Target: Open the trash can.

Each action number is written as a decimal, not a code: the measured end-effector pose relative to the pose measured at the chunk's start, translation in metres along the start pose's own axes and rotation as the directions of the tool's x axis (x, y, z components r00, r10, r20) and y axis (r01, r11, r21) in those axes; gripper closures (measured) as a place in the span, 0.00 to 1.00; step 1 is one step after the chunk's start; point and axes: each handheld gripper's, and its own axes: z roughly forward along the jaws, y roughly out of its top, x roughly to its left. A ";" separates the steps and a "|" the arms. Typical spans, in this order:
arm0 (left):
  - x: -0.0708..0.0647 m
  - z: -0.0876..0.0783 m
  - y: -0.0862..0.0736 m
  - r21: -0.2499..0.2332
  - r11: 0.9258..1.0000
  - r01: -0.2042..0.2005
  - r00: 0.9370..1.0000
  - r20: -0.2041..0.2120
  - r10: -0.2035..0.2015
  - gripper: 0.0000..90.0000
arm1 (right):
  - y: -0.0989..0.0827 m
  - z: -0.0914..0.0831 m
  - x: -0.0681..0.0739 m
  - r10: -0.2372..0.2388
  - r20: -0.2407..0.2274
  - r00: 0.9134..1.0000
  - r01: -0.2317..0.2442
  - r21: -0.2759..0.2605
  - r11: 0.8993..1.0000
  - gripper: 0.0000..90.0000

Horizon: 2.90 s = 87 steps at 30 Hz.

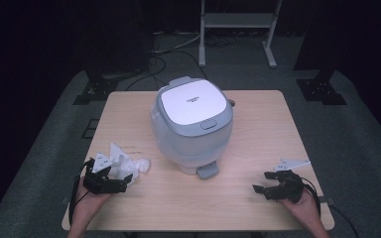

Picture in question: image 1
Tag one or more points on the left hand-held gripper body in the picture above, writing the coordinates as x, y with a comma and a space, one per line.
101, 185

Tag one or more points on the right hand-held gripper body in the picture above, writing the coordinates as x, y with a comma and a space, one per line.
289, 188

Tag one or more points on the white plastic bag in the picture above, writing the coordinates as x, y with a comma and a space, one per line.
122, 162

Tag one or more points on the white pedal trash can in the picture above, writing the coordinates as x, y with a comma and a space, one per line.
191, 142

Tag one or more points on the person's left hand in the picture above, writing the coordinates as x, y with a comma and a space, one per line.
87, 205

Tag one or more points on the person's right hand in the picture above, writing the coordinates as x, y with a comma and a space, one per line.
306, 210

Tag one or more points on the dark floor socket plate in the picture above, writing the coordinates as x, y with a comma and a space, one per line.
90, 129

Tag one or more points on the black stand base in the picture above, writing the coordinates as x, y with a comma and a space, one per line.
320, 91
99, 89

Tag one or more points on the white metal stand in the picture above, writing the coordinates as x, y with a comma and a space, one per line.
238, 20

